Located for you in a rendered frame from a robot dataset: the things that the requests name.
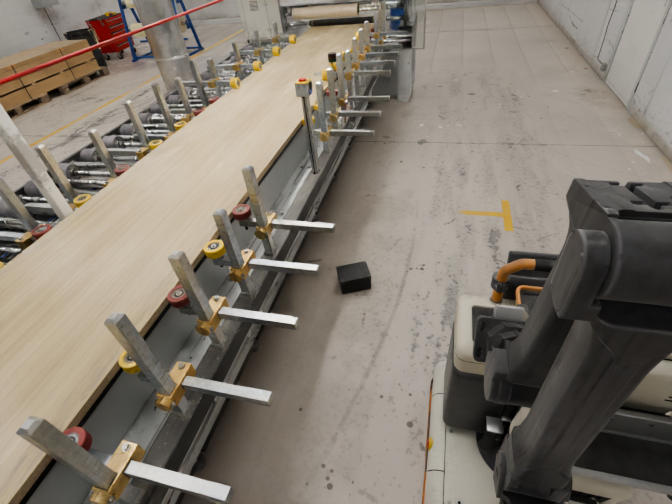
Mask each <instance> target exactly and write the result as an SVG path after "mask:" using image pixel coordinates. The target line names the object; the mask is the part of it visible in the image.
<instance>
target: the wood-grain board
mask: <svg viewBox="0 0 672 504"><path fill-rule="evenodd" d="M360 28H362V29H363V33H364V26H350V27H333V28H316V29H308V30H307V31H306V32H304V33H303V34H302V35H301V36H299V37H298V38H297V39H296V43H295V44H289V45H288V46H286V47H285V48H284V49H283V50H281V55H280V56H274V57H272V58H271V59H270V60H268V61H267V62H266V63H265V64H263V65H262V71H254V72H253V73H252V74H250V75H249V76H248V77H247V78H245V79H244V80H243V81H241V87H240V88H239V89H231V90H230V91H229V92H227V93H226V94H225V95H223V96H222V97H221V98H220V99H218V100H217V101H216V102H214V103H213V104H212V105H211V106H209V107H208V108H207V109H205V110H204V111H203V112H201V113H200V114H199V115H198V116H196V117H195V118H194V119H192V120H191V121H190V122H189V123H187V124H186V125H185V126H183V127H182V128H181V129H180V130H178V131H177V132H176V133H174V134H173V135H172V136H171V137H169V138H168V139H167V140H165V141H164V142H163V143H162V144H160V145H159V146H158V147H156V148H155V149H154V150H153V151H151V152H150V153H149V154H147V155H146V156H145V157H144V158H142V159H141V160H140V161H138V162H137V163H136V164H135V165H133V166H132V167H131V168H129V169H128V170H127V171H126V172H124V173H123V174H122V175H120V176H119V177H118V178H117V179H115V180H114V181H113V182H111V183H110V184H109V185H108V186H106V187H105V188H104V189H102V190H101V191H100V192H99V193H97V194H96V195H95V196H93V197H92V198H91V199H90V200H88V201H87V202H86V203H84V204H83V205H82V206H81V207H79V208H78V209H77V210H75V211H74V212H73V213H72V214H70V215H69V216H68V217H66V218H65V219H64V220H63V221H61V222H60V223H59V224H57V225H56V226H55V227H54V228H52V229H51V230H50V231H48V232H47V233H46V234H44V235H43V236H42V237H41V238H39V239H38V240H37V241H35V242H34V243H33V244H32V245H30V246H29V247H28V248H26V249H25V250H24V251H23V252H21V253H20V254H19V255H17V256H16V257H15V258H14V259H12V260H11V261H10V262H8V263H7V264H6V265H5V266H3V267H2V268H1V269H0V504H19V503H20V502H21V500H22V499H23V498H24V496H25V495H26V494H27V492H28V491H29V490H30V488H31V487H32V486H33V484H34V483H35V482H36V480H37V479H38V478H39V476H40V475H41V473H42V472H43V471H44V469H45V468H46V467H47V465H48V464H49V463H50V461H51V460H52V459H53V458H52V457H51V456H49V455H48V454H46V453H45V452H43V451H42V450H40V449H39V448H37V447H36V446H34V445H33V444H31V443H30V442H28V441H27V440H25V439H23V438H22V437H20V436H19V435H17V434H16V432H17V430H18V429H19V428H20V427H21V425H22V424H23V423H24V422H25V421H26V420H27V418H28V417H29V416H35V417H39V418H43V419H45V420H47V421H48V422H49V423H51V424H52V425H53V426H55V427H56V428H57V429H59V430H60V431H61V432H64V431H66V430H68V429H70V428H72V427H77V425H78V424H79V423H80V421H81V420H82V419H83V417H84V416H85V415H86V413H87V412H88V410H89V409H90V408H91V406H92V405H93V404H94V402H95V401H96V400H97V398H98V397H99V396H100V394H101V393H102V392H103V390H104V389H105V388H106V386H107V385H108V384H109V382H110V381H111V380H112V378H113V377H114V376H115V374H116V373H117V372H118V370H119V369H120V368H121V367H120V365H119V362H118V361H119V357H120V355H121V354H122V353H123V352H124V351H125V349H124V348H123V347H122V346H121V344H120V343H119V342H118V341H117V339H116V338H115V337H114V336H113V334H112V333H111V332H110V331H109V329H108V328H107V327H106V326H105V325H104V321H105V320H106V319H107V318H108V316H109V315H110V314H111V313H112V312H119V313H125V314H126V315H127V317H128V318H129V320H130V321H131V322H132V324H133V325H134V327H135V328H136V329H137V331H138V332H139V334H140V335H141V336H142V338H143V337H144V335H145V334H146V333H147V331H148V330H149V329H150V327H151V326H152V325H153V323H154V322H155V321H156V319H157V318H158V317H159V315H160V314H161V313H162V311H163V310H164V309H165V307H166V306H167V305H168V303H169V301H168V299H167V295H168V293H169V291H170V290H171V289H173V288H174V287H176V286H179V285H181V283H180V281H179V279H178V277H177V276H176V274H175V272H174V270H173V268H172V266H171V264H170V262H169V260H168V257H169V255H170V254H171V253H172V252H173V251H174V250H176V251H184V252H185V254H186V256H187V258H188V260H189V262H190V264H191V266H192V269H193V270H194V268H195V267H196V266H197V264H198V263H199V262H200V260H201V259H202V258H203V256H204V255H205V252H204V249H203V248H204V246H205V244H206V243H208V242H210V241H212V240H216V239H217V238H218V236H219V235H220V234H219V231H218V228H217V226H216V223H215V221H214V218H213V215H212V214H213V213H214V212H215V211H216V209H217V208H218V209H226V211H227V214H228V217H229V220H231V219H232V217H233V214H232V209H233V208H234V207H235V206H237V205H240V204H243V203H244V201H245V200H246V199H247V197H248V196H249V195H248V191H247V188H246V184H245V181H244V178H243V174H242V169H243V168H244V167H245V165H250V166H253V167H254V171H255V175H256V178H257V182H258V183H259V181H260V180H261V179H262V177H263V176H264V175H265V173H266V172H267V171H268V169H269V168H270V167H271V165H272V164H273V162H274V161H275V160H276V158H277V157H278V156H279V154H280V153H281V152H282V150H283V149H284V148H285V146H286V145H287V144H288V142H289V141H290V140H291V138H292V137H293V136H294V134H295V133H296V132H297V130H298V129H299V128H300V126H301V125H302V124H303V123H302V118H303V117H304V115H303V108H302V102H301V97H296V91H295V84H294V83H295V82H296V81H297V80H298V79H299V78H301V77H305V78H306V79H308V78H311V81H312V90H313V92H312V94H311V95H310V96H309V98H310V105H311V112H312V110H313V109H314V107H313V103H315V102H317V94H316V86H315V83H316V82H317V81H322V82H323V90H324V94H325V93H326V91H327V90H328V81H323V80H322V76H319V77H318V76H315V75H314V73H317V72H318V73H321V72H322V70H323V69H328V67H330V63H329V62H328V53H330V52H336V53H338V52H341V51H344V52H345V51H346V50H347V49H349V50H351V49H352V48H351V46H352V39H353V37H355V32H356V31H358V30H359V29H360Z"/></svg>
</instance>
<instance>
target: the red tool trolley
mask: <svg viewBox="0 0 672 504"><path fill-rule="evenodd" d="M85 22H86V23H87V25H88V27H89V28H94V29H93V30H95V32H96V34H97V36H98V38H99V39H100V40H99V39H97V40H98V42H99V43H101V42H104V41H107V40H109V39H112V38H115V37H117V36H120V35H123V34H126V31H125V27H124V23H123V19H122V16H121V13H116V14H115V15H111V16H106V15H105V14H104V15H101V16H98V17H95V18H92V19H89V20H86V21H85ZM95 32H94V33H95ZM96 34H95V35H96ZM97 36H96V37H97ZM128 47H130V46H129V42H128V38H127V37H126V38H124V39H121V40H118V41H116V42H113V43H110V44H108V45H105V46H102V47H100V48H101V51H102V53H103V54H104V58H105V59H106V60H110V56H109V55H107V53H114V52H117V54H118V58H119V59H123V55H122V54H123V50H124V49H126V48H128Z"/></svg>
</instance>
